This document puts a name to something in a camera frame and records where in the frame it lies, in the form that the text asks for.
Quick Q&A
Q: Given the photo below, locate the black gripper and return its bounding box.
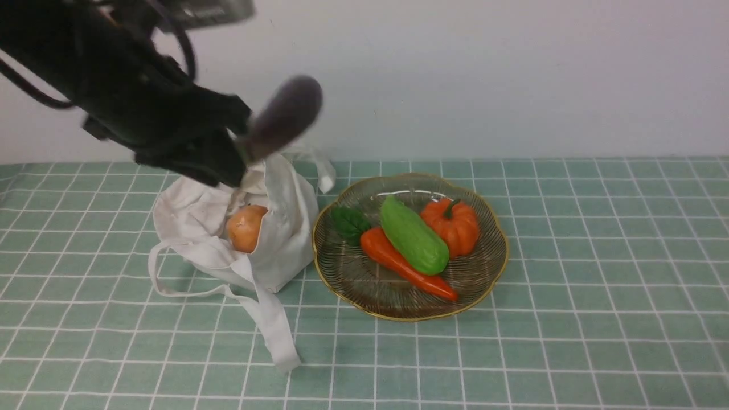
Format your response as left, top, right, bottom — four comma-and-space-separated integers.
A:
83, 55, 252, 187

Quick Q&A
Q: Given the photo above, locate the purple eggplant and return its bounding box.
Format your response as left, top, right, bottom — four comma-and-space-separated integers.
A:
235, 75, 323, 166

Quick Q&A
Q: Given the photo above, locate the green checkered tablecloth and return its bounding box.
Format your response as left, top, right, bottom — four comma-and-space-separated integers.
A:
1, 158, 728, 409

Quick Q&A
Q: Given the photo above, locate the orange-brown onion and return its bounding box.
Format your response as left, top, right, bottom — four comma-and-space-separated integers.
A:
226, 204, 268, 253

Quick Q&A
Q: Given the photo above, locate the orange carrot with leaf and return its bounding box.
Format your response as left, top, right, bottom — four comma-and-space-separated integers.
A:
330, 207, 458, 301

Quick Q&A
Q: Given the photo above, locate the small orange pumpkin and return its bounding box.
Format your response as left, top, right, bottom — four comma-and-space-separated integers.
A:
421, 198, 481, 259

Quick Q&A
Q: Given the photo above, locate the green cucumber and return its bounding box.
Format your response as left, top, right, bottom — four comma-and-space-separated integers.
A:
380, 195, 449, 276

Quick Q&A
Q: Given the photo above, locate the white cloth tote bag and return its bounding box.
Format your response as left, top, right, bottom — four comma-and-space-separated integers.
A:
148, 147, 336, 372

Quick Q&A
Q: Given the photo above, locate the gold-rimmed glass plate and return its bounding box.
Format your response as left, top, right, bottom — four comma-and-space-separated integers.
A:
312, 173, 510, 322

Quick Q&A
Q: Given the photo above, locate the black cable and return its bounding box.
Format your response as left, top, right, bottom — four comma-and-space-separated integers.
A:
0, 0, 197, 110

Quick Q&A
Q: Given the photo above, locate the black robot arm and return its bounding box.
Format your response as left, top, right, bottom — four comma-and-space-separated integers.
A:
1, 1, 251, 187

